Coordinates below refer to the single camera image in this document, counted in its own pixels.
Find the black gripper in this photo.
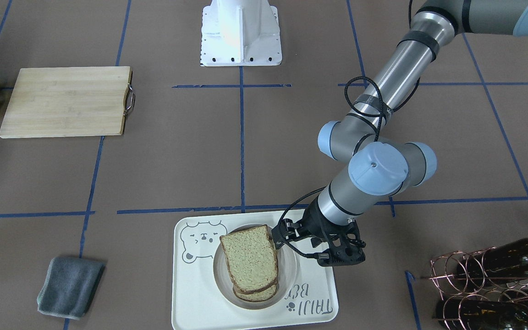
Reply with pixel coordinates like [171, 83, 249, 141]
[271, 202, 352, 250]

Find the white round plate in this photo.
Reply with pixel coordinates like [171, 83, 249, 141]
[212, 224, 297, 310]

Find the bread slice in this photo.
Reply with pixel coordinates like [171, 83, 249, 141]
[233, 283, 278, 303]
[220, 224, 279, 294]

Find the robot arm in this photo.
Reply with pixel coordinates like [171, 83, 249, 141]
[272, 0, 528, 260]

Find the bread slice under egg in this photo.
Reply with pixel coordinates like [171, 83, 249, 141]
[233, 283, 278, 303]

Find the front dark wine bottle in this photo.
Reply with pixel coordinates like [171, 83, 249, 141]
[434, 298, 528, 330]

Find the dark wine bottle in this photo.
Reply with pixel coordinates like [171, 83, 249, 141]
[434, 298, 528, 330]
[456, 238, 528, 290]

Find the grey folded cloth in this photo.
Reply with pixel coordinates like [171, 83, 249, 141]
[36, 256, 105, 320]

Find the wooden cutting board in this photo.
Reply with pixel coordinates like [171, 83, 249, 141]
[0, 66, 133, 138]

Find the middle dark wine bottle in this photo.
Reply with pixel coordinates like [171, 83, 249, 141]
[456, 238, 528, 290]

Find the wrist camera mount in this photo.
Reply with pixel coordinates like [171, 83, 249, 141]
[317, 220, 366, 267]

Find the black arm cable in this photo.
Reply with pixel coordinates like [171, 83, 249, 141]
[277, 76, 423, 259]

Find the copper wire bottle rack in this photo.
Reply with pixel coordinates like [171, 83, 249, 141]
[428, 247, 528, 306]

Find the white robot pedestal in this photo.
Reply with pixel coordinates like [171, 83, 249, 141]
[200, 0, 282, 67]

